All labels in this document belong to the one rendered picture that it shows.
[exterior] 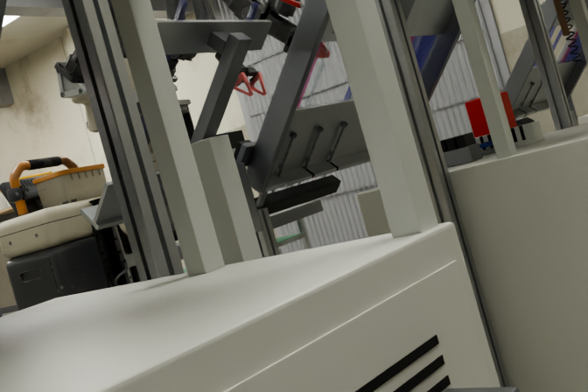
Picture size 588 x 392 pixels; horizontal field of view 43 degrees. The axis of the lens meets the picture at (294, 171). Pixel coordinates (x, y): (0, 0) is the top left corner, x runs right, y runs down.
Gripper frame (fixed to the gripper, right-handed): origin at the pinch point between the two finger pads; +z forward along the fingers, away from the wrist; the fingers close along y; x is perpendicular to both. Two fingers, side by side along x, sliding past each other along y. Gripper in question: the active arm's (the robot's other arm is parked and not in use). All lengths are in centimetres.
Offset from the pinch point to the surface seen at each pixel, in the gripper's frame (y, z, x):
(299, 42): -21.2, 6.4, -6.8
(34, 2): 180, -384, 141
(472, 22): -20, 42, -27
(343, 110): 8.8, 5.6, 14.1
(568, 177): -21, 71, -10
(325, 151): 8.1, 5.2, 26.9
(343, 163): 15.3, 7.9, 30.3
